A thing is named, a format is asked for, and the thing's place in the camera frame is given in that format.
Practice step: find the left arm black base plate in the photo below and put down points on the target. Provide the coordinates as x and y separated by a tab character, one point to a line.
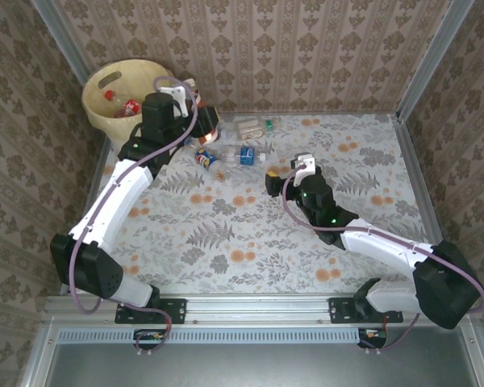
177	310

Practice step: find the aluminium frame post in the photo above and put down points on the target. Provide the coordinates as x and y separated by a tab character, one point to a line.
58	32
431	60

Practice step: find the small blue label clear bottle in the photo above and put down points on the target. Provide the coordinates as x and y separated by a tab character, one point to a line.
247	155

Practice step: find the clear bottle green cap band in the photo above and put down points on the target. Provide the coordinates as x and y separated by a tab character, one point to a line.
252	127

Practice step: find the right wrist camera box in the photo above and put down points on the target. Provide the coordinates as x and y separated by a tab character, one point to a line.
304	165

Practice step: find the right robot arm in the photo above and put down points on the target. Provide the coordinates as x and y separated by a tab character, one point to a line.
439	290

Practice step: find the white ribbed plastic bin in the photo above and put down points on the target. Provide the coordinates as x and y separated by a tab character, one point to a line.
115	137

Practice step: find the aluminium mounting rail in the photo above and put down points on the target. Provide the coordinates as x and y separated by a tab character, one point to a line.
258	308

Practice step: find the aluminium table side rail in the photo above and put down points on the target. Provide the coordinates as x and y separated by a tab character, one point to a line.
103	155
415	169

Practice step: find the brown cafe label bottle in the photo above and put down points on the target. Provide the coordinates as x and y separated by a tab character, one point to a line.
207	139

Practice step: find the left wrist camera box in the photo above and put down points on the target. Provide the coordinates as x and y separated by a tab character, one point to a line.
177	94

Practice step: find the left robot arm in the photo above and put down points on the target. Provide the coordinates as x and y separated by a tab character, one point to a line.
113	205

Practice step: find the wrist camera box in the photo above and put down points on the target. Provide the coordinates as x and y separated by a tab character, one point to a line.
304	165
177	94

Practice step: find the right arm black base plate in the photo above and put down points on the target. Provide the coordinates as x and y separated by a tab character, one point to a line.
339	310

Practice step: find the grey sheet metal panel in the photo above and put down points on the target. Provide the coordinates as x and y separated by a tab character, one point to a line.
246	367

